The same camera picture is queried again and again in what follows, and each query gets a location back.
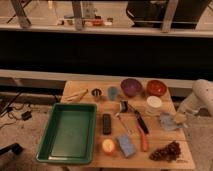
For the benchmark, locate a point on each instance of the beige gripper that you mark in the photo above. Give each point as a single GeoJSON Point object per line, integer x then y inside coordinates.
{"type": "Point", "coordinates": [180, 118]}

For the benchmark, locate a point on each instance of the light blue towel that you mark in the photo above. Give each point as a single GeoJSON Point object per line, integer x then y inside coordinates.
{"type": "Point", "coordinates": [167, 122]}

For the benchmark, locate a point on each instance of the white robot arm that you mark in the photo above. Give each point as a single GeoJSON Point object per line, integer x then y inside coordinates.
{"type": "Point", "coordinates": [200, 97]}

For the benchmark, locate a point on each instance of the red bowl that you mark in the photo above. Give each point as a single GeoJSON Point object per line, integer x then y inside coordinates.
{"type": "Point", "coordinates": [156, 88]}

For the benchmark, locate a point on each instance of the purple bowl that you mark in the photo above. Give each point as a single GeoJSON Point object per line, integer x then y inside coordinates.
{"type": "Point", "coordinates": [131, 87]}

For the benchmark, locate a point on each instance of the bunch of dark grapes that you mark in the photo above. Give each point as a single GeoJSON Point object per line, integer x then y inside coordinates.
{"type": "Point", "coordinates": [168, 153]}

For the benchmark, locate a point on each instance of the black white brush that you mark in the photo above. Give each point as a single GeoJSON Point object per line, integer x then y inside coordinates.
{"type": "Point", "coordinates": [123, 106]}

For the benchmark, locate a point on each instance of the blue sponge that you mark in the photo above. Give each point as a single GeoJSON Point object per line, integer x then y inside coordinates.
{"type": "Point", "coordinates": [126, 145]}

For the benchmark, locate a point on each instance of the black remote control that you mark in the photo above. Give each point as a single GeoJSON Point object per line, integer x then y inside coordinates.
{"type": "Point", "coordinates": [106, 124]}

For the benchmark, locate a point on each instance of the orange round fruit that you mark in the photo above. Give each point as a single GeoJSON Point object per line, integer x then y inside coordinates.
{"type": "Point", "coordinates": [108, 146]}

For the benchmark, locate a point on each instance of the green plastic tray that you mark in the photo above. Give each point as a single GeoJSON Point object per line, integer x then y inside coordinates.
{"type": "Point", "coordinates": [69, 134]}

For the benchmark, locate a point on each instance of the black power adapter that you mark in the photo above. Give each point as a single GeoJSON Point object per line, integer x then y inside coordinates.
{"type": "Point", "coordinates": [26, 115]}

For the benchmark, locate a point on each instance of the orange handled tool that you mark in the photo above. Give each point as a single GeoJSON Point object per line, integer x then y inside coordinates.
{"type": "Point", "coordinates": [144, 142]}

